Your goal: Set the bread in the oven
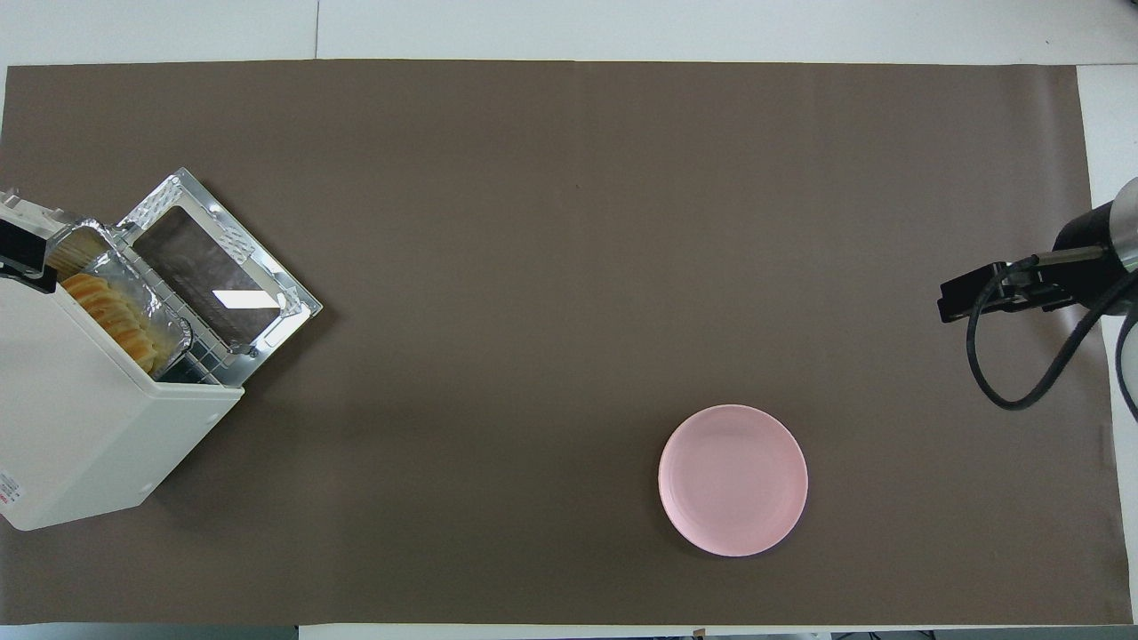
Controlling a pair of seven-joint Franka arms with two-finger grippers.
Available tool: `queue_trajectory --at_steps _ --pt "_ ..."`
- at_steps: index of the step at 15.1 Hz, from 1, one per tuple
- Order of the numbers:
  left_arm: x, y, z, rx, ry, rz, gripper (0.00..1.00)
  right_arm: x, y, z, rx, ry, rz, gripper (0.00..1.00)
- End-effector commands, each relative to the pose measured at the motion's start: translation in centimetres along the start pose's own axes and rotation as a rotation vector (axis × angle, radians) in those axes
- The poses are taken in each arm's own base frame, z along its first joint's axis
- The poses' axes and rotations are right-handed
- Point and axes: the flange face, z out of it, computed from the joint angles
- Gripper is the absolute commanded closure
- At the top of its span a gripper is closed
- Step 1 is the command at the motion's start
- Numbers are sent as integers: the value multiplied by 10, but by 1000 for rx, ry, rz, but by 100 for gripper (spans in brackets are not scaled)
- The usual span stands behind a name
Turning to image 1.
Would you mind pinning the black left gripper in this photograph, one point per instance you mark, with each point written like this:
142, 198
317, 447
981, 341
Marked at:
20, 249

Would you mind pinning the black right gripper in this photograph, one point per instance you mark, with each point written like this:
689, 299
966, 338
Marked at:
1089, 262

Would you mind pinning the yellow sliced bread loaf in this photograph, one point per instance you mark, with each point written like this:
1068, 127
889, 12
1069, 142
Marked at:
111, 316

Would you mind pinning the aluminium foil tray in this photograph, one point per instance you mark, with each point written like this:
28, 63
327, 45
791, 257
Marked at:
133, 284

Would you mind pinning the cream toaster oven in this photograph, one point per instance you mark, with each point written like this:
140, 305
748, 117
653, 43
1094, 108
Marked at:
80, 427

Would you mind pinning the metal oven rack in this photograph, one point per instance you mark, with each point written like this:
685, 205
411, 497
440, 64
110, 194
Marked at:
209, 360

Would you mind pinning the glass oven door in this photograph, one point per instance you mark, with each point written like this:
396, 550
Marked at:
267, 267

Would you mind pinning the pink round plate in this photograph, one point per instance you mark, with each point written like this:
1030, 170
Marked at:
733, 480

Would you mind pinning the brown table mat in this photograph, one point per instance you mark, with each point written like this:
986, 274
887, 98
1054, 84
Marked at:
578, 267

